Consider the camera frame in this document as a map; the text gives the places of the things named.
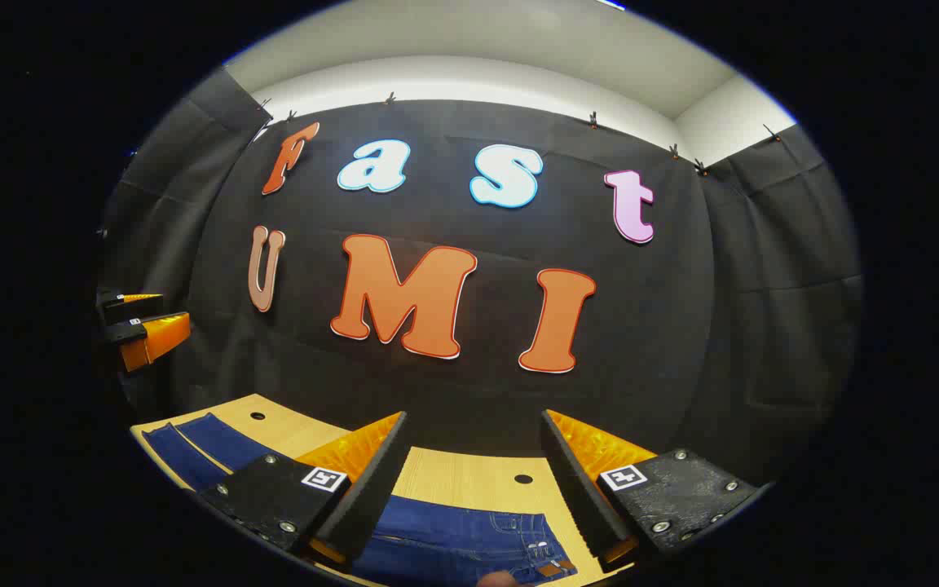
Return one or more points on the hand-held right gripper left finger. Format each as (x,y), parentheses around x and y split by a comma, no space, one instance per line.
(368,497)

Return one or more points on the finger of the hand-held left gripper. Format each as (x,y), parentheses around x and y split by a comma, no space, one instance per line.
(131,307)
(156,336)

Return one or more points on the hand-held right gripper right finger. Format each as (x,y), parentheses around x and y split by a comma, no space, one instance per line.
(579,489)

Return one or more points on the blue denim jeans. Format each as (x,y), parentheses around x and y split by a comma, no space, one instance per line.
(453,538)

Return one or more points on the black backdrop cloth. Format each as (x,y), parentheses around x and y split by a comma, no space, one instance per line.
(665,326)

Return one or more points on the row of small backdrop clamps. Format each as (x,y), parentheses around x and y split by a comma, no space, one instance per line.
(389,99)

